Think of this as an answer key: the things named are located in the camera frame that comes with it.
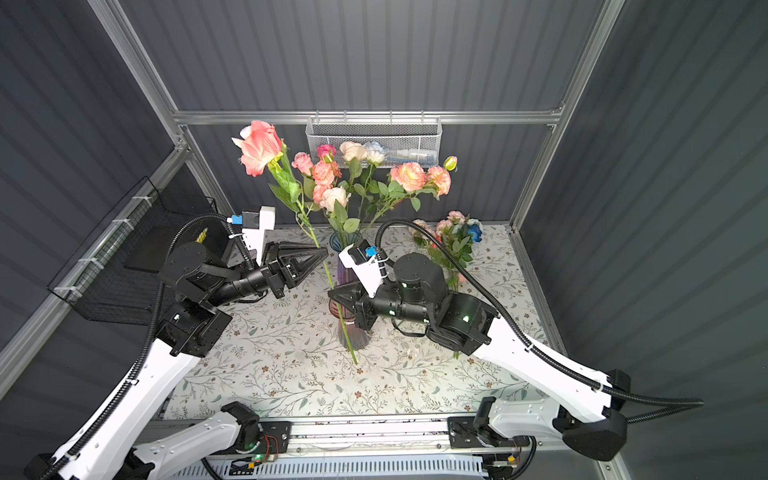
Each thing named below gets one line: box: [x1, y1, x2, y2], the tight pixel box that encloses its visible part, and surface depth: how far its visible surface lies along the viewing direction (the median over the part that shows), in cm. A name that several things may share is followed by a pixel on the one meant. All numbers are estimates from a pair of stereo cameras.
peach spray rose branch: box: [362, 155, 458, 233], surface depth 73 cm
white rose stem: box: [366, 141, 387, 173], surface depth 80 cm
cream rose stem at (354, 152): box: [339, 141, 368, 235], surface depth 80 cm
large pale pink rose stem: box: [232, 120, 359, 365], surface depth 45 cm
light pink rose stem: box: [320, 187, 361, 247], surface depth 72 cm
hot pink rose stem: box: [316, 144, 337, 164], surface depth 74 cm
